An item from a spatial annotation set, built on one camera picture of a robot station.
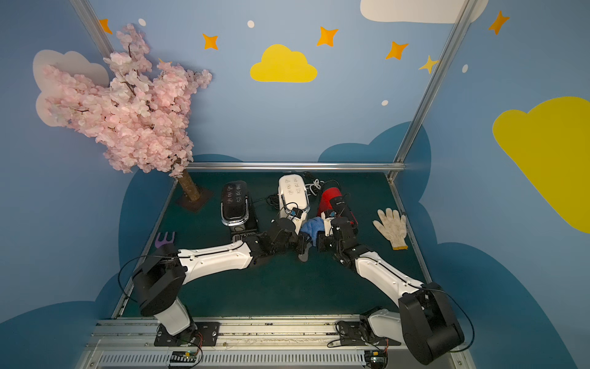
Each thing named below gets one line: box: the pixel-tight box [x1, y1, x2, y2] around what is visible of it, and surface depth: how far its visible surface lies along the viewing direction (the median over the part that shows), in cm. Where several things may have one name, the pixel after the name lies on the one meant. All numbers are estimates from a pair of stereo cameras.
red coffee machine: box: [318, 179, 359, 227], surface depth 88 cm
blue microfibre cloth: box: [300, 216, 325, 247], surface depth 81 cm
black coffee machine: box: [220, 179, 259, 243], surface depth 82 cm
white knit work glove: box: [372, 207, 408, 251], surface depth 103 cm
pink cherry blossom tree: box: [42, 23, 213, 203], surface depth 67 cm
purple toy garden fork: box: [155, 231, 176, 249], surface depth 97 cm
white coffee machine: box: [278, 173, 310, 235], surface depth 86 cm
